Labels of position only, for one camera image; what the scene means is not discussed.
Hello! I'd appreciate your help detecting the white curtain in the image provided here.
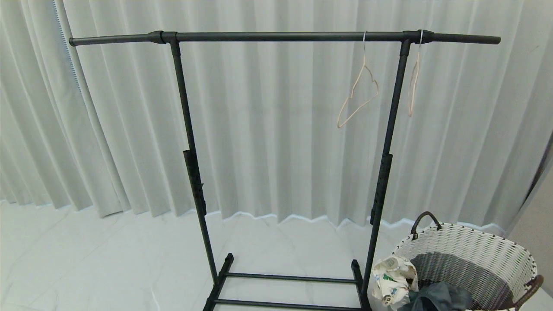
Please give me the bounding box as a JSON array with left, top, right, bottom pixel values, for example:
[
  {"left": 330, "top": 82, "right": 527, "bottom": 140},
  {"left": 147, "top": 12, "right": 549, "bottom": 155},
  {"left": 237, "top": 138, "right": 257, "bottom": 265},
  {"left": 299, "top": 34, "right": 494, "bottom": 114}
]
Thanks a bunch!
[{"left": 0, "top": 0, "right": 553, "bottom": 236}]

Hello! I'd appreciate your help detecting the dark grey long-sleeved shirt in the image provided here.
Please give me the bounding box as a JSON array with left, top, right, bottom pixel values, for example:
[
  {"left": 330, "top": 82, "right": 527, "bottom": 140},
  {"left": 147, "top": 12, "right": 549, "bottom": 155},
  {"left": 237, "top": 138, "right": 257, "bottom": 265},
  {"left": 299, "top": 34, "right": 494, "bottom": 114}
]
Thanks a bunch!
[{"left": 400, "top": 282, "right": 474, "bottom": 311}]

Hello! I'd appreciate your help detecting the white laundry basket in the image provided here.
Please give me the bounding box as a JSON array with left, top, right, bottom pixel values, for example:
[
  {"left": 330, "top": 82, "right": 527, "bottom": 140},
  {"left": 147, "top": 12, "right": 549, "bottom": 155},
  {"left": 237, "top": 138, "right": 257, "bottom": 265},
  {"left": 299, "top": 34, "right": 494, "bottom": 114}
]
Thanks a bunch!
[{"left": 391, "top": 211, "right": 545, "bottom": 311}]

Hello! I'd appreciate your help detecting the black clothes rack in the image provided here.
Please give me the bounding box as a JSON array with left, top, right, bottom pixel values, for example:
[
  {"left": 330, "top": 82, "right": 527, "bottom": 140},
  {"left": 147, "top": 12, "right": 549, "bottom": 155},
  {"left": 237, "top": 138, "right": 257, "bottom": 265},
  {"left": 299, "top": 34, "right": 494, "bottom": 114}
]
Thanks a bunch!
[{"left": 68, "top": 29, "right": 502, "bottom": 311}]

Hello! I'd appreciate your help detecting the pink clothes hanger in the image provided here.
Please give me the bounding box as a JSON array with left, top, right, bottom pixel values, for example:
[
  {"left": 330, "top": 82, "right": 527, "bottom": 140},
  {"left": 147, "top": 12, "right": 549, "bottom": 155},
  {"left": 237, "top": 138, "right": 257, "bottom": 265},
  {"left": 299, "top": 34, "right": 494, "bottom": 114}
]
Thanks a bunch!
[
  {"left": 408, "top": 30, "right": 425, "bottom": 118},
  {"left": 337, "top": 31, "right": 380, "bottom": 129}
]

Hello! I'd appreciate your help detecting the cream printed garment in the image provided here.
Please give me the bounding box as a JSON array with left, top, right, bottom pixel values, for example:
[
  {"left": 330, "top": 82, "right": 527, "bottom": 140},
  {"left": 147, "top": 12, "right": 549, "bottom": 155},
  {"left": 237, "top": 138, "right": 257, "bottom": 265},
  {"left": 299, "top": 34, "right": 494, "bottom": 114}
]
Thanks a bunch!
[{"left": 372, "top": 256, "right": 420, "bottom": 308}]

